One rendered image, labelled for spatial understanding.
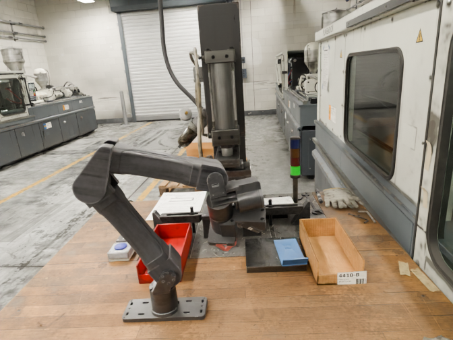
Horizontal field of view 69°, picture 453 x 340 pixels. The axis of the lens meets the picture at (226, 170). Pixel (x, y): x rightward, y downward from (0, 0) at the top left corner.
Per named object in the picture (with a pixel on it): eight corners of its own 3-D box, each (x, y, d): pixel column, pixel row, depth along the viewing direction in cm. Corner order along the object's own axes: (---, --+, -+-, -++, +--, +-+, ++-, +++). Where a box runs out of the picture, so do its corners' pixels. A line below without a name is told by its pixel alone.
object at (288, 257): (283, 269, 90) (282, 260, 89) (273, 241, 105) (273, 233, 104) (308, 267, 90) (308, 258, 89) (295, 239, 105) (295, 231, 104)
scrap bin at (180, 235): (139, 284, 92) (135, 265, 90) (159, 239, 115) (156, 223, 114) (181, 282, 91) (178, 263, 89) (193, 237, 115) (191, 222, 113)
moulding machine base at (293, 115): (275, 117, 944) (274, 82, 915) (311, 115, 933) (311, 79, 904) (296, 181, 421) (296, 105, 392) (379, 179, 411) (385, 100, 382)
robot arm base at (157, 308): (125, 276, 82) (115, 294, 75) (204, 272, 81) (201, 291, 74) (130, 302, 84) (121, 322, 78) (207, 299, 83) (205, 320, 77)
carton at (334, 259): (316, 288, 86) (317, 262, 84) (299, 239, 110) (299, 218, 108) (366, 286, 85) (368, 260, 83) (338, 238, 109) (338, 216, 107)
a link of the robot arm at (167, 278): (174, 249, 81) (152, 253, 81) (174, 270, 73) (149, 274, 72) (177, 272, 83) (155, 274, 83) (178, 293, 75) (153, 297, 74)
